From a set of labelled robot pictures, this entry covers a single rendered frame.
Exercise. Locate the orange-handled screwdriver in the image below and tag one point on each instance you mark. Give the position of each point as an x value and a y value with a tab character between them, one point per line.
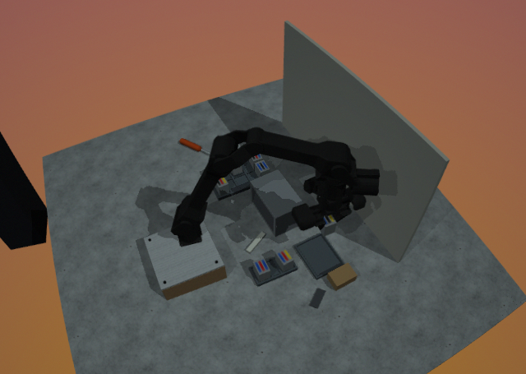
192	145

